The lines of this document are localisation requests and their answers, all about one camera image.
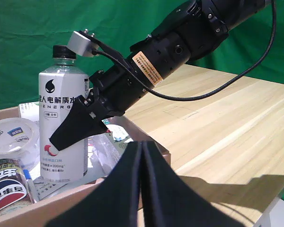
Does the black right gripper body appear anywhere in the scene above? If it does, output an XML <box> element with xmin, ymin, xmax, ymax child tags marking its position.
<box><xmin>88</xmin><ymin>30</ymin><xmax>193</xmax><ymax>119</ymax></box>

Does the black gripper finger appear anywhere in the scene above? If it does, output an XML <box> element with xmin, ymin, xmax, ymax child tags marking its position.
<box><xmin>138</xmin><ymin>140</ymin><xmax>246</xmax><ymax>227</ymax></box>
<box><xmin>49</xmin><ymin>95</ymin><xmax>107</xmax><ymax>151</ymax></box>
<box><xmin>45</xmin><ymin>141</ymin><xmax>143</xmax><ymax>227</ymax></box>

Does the white bottle black cap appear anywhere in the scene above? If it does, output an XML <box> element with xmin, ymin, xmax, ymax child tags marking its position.
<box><xmin>38</xmin><ymin>44</ymin><xmax>90</xmax><ymax>183</ymax></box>

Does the brown cardboard monitor box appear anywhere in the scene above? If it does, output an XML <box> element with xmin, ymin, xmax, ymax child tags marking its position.
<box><xmin>0</xmin><ymin>106</ymin><xmax>172</xmax><ymax>227</ymax></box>

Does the Pepsi cola bottle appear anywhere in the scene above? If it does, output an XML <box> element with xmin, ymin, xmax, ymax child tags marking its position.
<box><xmin>0</xmin><ymin>158</ymin><xmax>34</xmax><ymax>215</ymax></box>

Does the clear plastic bag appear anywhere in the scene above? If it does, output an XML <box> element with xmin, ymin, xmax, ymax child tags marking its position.
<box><xmin>86</xmin><ymin>136</ymin><xmax>125</xmax><ymax>178</ymax></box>

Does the white blue leaflet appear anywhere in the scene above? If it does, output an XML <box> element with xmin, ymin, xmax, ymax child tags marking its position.
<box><xmin>33</xmin><ymin>176</ymin><xmax>73</xmax><ymax>201</ymax></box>

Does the clear tape roll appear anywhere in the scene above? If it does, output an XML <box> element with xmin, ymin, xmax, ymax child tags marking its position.
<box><xmin>0</xmin><ymin>117</ymin><xmax>40</xmax><ymax>171</ymax></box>

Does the blue cap marker pen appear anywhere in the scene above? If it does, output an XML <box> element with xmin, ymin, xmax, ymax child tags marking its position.
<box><xmin>22</xmin><ymin>168</ymin><xmax>38</xmax><ymax>204</ymax></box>

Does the black camera cable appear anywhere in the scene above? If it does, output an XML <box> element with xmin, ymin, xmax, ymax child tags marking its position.
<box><xmin>91</xmin><ymin>0</ymin><xmax>277</xmax><ymax>102</ymax></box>

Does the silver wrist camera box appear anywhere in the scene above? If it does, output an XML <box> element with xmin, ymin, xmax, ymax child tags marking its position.
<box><xmin>67</xmin><ymin>28</ymin><xmax>97</xmax><ymax>58</ymax></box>

